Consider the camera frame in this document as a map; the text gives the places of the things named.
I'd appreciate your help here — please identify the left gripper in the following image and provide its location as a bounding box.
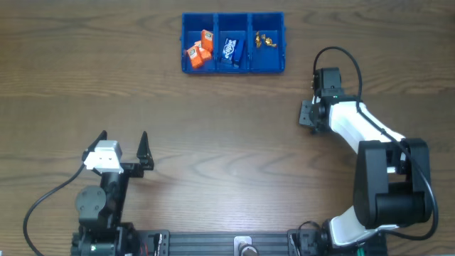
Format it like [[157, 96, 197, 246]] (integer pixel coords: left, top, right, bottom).
[[82, 129, 155, 178]]

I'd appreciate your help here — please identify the orange candy box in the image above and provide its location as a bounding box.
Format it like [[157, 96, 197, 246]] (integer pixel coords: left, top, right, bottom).
[[186, 45, 205, 70], [194, 41, 213, 62], [200, 29, 215, 53]]

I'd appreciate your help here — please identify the blue candy pack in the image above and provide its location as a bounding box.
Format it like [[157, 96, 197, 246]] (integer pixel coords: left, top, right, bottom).
[[220, 37, 238, 63], [232, 38, 246, 68]]

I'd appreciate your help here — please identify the blue tray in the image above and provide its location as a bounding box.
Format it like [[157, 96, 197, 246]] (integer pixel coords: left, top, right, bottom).
[[180, 11, 287, 75]]

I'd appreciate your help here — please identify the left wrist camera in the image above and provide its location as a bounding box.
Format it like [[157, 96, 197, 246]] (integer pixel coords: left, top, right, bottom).
[[83, 139, 124, 174]]

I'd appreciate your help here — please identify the mounting rail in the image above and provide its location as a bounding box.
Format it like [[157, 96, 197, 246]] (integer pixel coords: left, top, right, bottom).
[[70, 229, 388, 256]]

